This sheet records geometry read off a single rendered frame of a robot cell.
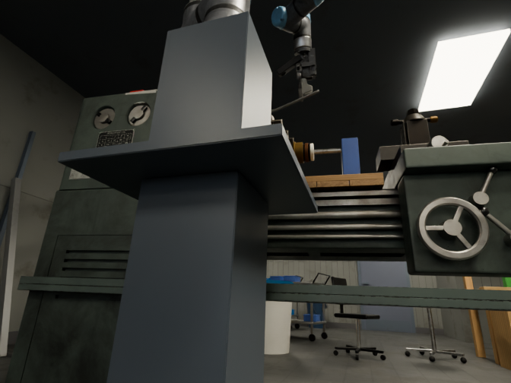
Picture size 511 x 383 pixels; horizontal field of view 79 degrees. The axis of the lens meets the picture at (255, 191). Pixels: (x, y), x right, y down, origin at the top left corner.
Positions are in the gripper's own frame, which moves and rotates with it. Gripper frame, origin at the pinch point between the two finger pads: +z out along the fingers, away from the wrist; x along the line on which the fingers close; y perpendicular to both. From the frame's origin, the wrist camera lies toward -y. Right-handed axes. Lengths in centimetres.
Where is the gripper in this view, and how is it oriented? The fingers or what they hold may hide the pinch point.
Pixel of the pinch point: (299, 99)
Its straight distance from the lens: 140.7
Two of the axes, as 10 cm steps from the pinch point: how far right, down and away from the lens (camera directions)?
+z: 0.6, 10.0, 0.5
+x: 2.1, -0.6, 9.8
